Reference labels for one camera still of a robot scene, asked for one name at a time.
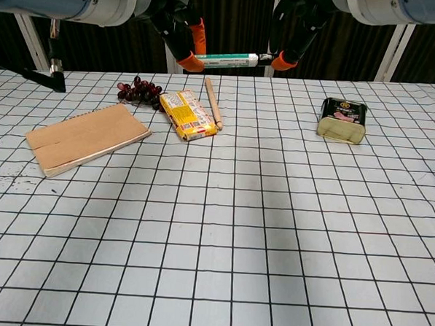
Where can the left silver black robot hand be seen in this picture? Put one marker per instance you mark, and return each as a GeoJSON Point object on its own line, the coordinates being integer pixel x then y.
{"type": "Point", "coordinates": [174, 22]}

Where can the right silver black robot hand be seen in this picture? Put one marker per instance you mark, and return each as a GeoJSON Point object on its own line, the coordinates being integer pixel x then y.
{"type": "Point", "coordinates": [297, 25]}

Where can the black marker cap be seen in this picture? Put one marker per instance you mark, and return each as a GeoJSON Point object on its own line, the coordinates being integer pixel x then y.
{"type": "Point", "coordinates": [266, 59]}

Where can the white green marker pen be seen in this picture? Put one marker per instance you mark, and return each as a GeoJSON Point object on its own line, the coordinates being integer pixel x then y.
{"type": "Point", "coordinates": [226, 58]}

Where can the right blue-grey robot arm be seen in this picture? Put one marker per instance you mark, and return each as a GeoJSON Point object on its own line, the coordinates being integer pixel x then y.
{"type": "Point", "coordinates": [393, 8]}

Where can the dark red grape bunch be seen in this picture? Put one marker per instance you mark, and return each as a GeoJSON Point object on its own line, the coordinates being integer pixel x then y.
{"type": "Point", "coordinates": [139, 91]}

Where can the wooden rolling pin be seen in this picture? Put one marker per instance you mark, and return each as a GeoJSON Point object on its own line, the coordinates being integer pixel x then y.
{"type": "Point", "coordinates": [213, 102]}

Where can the yellow snack packet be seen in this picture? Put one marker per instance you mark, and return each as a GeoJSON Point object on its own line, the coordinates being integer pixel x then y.
{"type": "Point", "coordinates": [187, 114]}

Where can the black gold luncheon meat can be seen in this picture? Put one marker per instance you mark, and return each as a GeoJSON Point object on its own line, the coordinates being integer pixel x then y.
{"type": "Point", "coordinates": [342, 120]}

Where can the brown kraft spiral notebook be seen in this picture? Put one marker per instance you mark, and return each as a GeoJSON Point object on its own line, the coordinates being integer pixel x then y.
{"type": "Point", "coordinates": [87, 138]}

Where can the white black checked tablecloth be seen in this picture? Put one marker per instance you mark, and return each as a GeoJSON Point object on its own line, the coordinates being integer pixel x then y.
{"type": "Point", "coordinates": [213, 250]}

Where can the white metal frame post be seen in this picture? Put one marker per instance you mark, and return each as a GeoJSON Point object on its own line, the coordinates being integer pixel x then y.
{"type": "Point", "coordinates": [269, 71]}
{"type": "Point", "coordinates": [171, 63]}
{"type": "Point", "coordinates": [32, 40]}
{"type": "Point", "coordinates": [394, 52]}

